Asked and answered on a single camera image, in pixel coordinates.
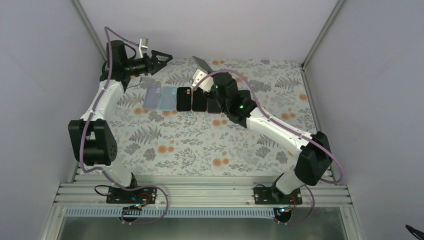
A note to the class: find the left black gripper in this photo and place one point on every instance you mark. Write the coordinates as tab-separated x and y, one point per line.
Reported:
154	54

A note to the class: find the light-blue phone case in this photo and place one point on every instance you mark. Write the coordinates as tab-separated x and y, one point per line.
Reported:
168	98

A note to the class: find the clear lilac phone case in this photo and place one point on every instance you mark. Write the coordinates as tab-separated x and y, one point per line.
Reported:
151	97

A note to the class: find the black phone case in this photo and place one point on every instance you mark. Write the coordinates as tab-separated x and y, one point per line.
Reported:
183	99
199	100

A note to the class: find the purple smartphone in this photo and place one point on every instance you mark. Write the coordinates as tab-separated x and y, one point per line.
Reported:
212	106

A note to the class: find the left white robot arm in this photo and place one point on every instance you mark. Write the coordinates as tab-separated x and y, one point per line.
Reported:
93	143

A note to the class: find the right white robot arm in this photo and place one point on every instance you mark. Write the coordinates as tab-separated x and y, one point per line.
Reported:
311	150

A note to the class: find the floral patterned table mat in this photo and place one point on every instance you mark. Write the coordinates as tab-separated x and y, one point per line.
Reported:
173	143

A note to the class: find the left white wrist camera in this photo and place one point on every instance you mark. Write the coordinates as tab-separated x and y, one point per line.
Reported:
142	46

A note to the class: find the left aluminium frame post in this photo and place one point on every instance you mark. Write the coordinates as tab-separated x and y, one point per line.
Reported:
89	28

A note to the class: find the aluminium frame post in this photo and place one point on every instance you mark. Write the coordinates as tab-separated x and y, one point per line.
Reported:
89	28
328	23

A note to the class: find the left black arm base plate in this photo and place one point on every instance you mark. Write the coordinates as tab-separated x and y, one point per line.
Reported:
141	196

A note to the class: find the right aluminium frame post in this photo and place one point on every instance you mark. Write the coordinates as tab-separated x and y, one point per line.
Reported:
328	23

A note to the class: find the aluminium mounting rail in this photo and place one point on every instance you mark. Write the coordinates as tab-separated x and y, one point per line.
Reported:
200	191

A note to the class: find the slotted grey cable duct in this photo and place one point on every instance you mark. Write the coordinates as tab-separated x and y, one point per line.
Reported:
172	212

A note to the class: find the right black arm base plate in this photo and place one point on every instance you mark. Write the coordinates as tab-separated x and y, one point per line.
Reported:
264	195

